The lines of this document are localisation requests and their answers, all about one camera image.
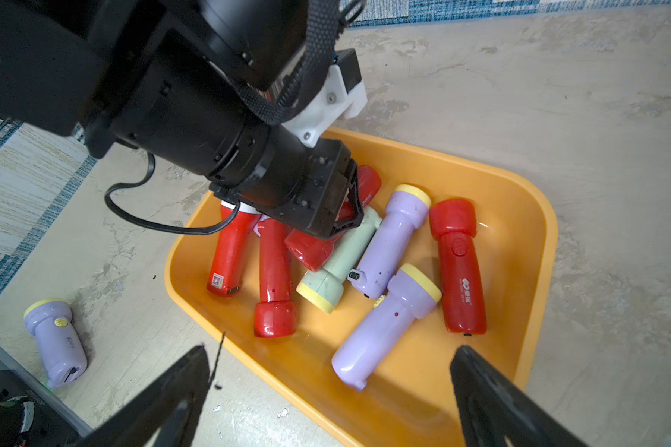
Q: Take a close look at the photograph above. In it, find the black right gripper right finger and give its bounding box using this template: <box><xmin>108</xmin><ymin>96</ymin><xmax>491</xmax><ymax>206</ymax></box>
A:
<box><xmin>449</xmin><ymin>346</ymin><xmax>584</xmax><ymax>446</ymax></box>

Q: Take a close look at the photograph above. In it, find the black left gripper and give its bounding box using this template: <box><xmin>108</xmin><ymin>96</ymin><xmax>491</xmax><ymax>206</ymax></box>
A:
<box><xmin>210</xmin><ymin>136</ymin><xmax>365</xmax><ymax>240</ymax></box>

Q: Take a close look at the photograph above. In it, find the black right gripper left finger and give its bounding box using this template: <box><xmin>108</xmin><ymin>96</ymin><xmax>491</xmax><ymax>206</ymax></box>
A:
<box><xmin>78</xmin><ymin>346</ymin><xmax>211</xmax><ymax>446</ymax></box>

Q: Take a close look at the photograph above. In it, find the red flashlight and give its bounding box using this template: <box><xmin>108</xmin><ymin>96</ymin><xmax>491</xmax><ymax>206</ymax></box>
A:
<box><xmin>207</xmin><ymin>204</ymin><xmax>261</xmax><ymax>296</ymax></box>
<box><xmin>430</xmin><ymin>199</ymin><xmax>488</xmax><ymax>336</ymax></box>
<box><xmin>283</xmin><ymin>164</ymin><xmax>383</xmax><ymax>273</ymax></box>
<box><xmin>255</xmin><ymin>218</ymin><xmax>297</xmax><ymax>338</ymax></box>

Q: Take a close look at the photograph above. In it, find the yellow plastic storage tray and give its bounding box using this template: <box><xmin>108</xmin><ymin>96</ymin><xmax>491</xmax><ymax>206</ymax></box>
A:
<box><xmin>165</xmin><ymin>129</ymin><xmax>558</xmax><ymax>446</ymax></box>

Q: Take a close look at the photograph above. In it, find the purple flashlight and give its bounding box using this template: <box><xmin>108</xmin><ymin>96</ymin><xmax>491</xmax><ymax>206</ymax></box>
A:
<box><xmin>332</xmin><ymin>264</ymin><xmax>442</xmax><ymax>391</ymax></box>
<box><xmin>348</xmin><ymin>184</ymin><xmax>432</xmax><ymax>299</ymax></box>
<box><xmin>23</xmin><ymin>299</ymin><xmax>89</xmax><ymax>389</ymax></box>

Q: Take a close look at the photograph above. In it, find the green flashlight yellow head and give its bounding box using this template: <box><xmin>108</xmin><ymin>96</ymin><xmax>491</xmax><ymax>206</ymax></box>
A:
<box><xmin>296</xmin><ymin>206</ymin><xmax>382</xmax><ymax>315</ymax></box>

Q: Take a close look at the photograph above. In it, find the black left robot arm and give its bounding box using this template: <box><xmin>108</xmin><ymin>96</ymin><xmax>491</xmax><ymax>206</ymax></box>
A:
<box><xmin>0</xmin><ymin>1</ymin><xmax>363</xmax><ymax>240</ymax></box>

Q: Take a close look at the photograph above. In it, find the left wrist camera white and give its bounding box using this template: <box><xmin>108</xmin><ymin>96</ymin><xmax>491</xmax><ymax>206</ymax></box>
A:
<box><xmin>283</xmin><ymin>48</ymin><xmax>367</xmax><ymax>148</ymax></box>

